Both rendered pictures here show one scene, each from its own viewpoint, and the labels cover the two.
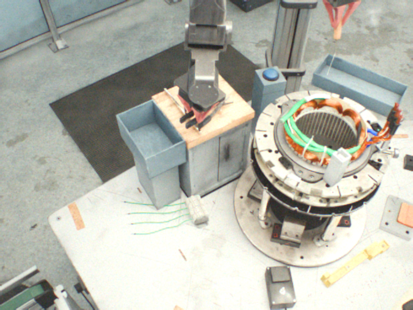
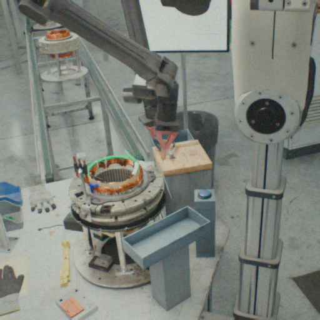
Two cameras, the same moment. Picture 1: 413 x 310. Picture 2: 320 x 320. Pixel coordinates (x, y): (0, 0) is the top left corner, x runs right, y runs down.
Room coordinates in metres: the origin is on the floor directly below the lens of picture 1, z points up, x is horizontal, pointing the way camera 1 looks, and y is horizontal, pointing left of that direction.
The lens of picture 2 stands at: (1.24, -1.35, 1.87)
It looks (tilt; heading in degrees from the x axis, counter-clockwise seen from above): 29 degrees down; 113
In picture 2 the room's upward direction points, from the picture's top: 4 degrees counter-clockwise
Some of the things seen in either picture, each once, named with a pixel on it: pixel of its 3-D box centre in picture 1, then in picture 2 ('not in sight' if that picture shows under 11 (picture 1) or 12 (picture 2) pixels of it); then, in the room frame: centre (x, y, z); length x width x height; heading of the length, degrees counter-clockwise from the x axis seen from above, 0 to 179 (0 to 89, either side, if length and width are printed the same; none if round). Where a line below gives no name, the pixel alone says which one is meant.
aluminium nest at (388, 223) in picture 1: (399, 216); (76, 304); (0.57, -0.56, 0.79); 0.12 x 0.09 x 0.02; 153
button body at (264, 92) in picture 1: (265, 106); (205, 224); (0.90, -0.18, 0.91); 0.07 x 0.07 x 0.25; 18
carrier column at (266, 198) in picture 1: (266, 198); not in sight; (0.56, -0.15, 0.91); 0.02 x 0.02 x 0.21
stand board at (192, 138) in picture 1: (202, 106); (180, 157); (0.75, 0.02, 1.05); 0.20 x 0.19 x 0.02; 123
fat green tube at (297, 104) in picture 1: (302, 106); (132, 161); (0.66, -0.21, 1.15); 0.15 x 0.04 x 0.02; 122
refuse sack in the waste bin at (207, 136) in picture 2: not in sight; (192, 141); (0.36, 1.37, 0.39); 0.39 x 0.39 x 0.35
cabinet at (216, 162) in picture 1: (203, 141); (182, 187); (0.75, 0.02, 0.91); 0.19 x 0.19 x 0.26; 33
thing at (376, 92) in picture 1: (347, 114); (169, 265); (0.85, -0.43, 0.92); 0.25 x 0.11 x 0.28; 57
